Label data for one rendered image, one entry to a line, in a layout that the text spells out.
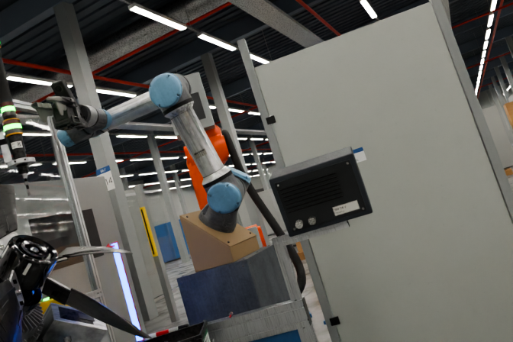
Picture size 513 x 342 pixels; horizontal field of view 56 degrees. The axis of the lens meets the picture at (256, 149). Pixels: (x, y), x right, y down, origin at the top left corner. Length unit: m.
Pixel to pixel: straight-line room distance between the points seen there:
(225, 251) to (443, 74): 1.75
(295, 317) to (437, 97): 1.80
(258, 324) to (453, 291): 1.66
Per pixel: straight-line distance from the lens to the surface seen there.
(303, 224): 1.46
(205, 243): 1.82
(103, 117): 1.82
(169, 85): 1.67
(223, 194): 1.68
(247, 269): 1.74
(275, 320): 1.54
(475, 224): 2.97
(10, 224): 1.43
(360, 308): 3.01
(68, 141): 1.87
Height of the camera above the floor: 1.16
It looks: 7 degrees up
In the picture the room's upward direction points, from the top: 17 degrees counter-clockwise
